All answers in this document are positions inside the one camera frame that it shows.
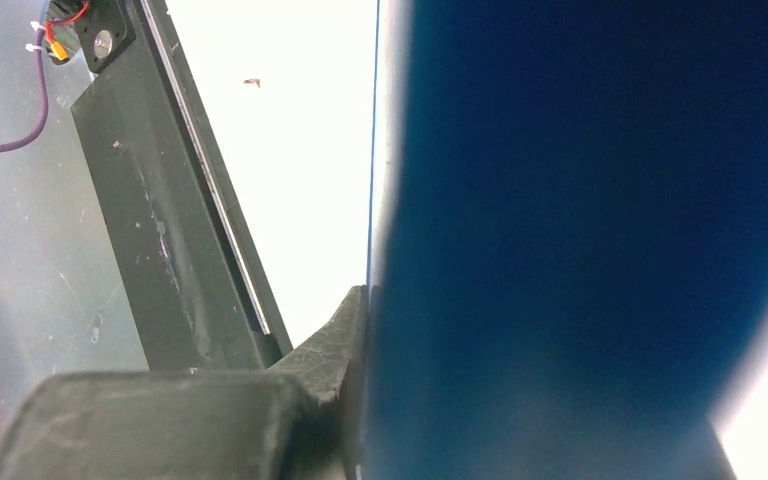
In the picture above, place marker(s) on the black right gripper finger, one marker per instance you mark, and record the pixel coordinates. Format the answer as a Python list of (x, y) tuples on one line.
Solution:
[(297, 419)]

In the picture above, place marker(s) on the blue framed whiteboard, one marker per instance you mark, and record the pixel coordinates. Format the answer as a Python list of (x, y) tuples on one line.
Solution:
[(576, 259)]

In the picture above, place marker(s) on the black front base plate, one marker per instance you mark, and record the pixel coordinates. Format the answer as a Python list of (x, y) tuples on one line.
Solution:
[(196, 287)]

